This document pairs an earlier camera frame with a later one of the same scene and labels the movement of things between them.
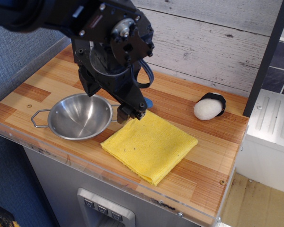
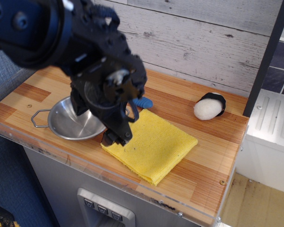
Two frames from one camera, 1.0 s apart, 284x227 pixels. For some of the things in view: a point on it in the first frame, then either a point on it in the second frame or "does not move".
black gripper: [118, 38] to [104, 74]
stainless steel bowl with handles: [77, 117] does not move
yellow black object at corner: [0, 217] does not move
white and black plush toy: [210, 106] does not move
